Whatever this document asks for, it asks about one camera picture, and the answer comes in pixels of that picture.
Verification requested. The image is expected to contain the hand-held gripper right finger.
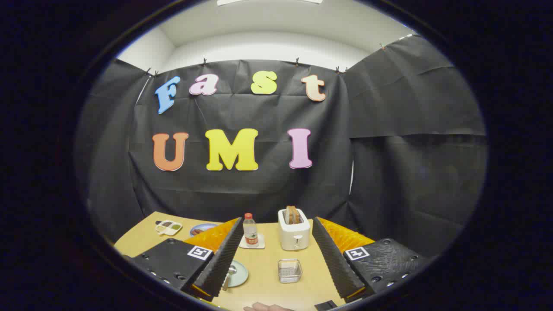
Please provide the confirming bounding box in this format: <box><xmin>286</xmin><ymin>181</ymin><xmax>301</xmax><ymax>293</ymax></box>
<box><xmin>312</xmin><ymin>217</ymin><xmax>430</xmax><ymax>303</ymax></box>

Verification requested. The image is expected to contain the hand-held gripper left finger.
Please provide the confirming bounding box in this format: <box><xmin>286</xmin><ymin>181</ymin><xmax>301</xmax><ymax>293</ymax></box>
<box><xmin>123</xmin><ymin>217</ymin><xmax>245</xmax><ymax>302</ymax></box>

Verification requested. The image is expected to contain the metal spoon wooden handle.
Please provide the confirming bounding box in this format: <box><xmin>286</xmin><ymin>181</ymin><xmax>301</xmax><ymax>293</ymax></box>
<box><xmin>222</xmin><ymin>265</ymin><xmax>237</xmax><ymax>291</ymax></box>

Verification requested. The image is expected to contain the pale green plate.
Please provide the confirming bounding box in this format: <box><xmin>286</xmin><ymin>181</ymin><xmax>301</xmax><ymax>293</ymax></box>
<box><xmin>222</xmin><ymin>260</ymin><xmax>249</xmax><ymax>288</ymax></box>

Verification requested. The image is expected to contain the blue patterned plate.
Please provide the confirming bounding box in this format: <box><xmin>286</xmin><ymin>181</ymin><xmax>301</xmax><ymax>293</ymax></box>
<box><xmin>190</xmin><ymin>223</ymin><xmax>220</xmax><ymax>237</ymax></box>

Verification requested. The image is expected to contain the clear water bottle red cap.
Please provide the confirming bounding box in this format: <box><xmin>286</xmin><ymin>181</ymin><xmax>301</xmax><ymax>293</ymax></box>
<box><xmin>243</xmin><ymin>213</ymin><xmax>259</xmax><ymax>247</ymax></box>

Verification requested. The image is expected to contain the white square coaster tray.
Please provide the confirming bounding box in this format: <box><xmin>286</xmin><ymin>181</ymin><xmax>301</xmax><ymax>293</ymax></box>
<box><xmin>238</xmin><ymin>233</ymin><xmax>265</xmax><ymax>250</ymax></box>

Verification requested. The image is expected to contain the white toaster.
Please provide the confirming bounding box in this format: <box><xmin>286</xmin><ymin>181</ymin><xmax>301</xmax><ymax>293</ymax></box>
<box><xmin>278</xmin><ymin>208</ymin><xmax>311</xmax><ymax>251</ymax></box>

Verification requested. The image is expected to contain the clear perforated drain basket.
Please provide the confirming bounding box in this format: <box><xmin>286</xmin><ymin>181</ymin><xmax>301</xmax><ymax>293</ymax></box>
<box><xmin>278</xmin><ymin>259</ymin><xmax>302</xmax><ymax>284</ymax></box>

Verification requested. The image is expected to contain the white divided sauce dish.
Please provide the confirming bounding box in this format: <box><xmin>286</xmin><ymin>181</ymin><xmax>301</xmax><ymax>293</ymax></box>
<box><xmin>155</xmin><ymin>220</ymin><xmax>183</xmax><ymax>236</ymax></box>

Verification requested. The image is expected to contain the black backdrop cloth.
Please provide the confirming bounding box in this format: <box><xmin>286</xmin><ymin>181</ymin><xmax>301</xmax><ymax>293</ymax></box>
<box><xmin>73</xmin><ymin>35</ymin><xmax>489</xmax><ymax>260</ymax></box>

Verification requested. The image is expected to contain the ceiling light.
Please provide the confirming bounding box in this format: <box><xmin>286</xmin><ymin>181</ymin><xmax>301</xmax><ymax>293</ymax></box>
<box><xmin>217</xmin><ymin>0</ymin><xmax>323</xmax><ymax>6</ymax></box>

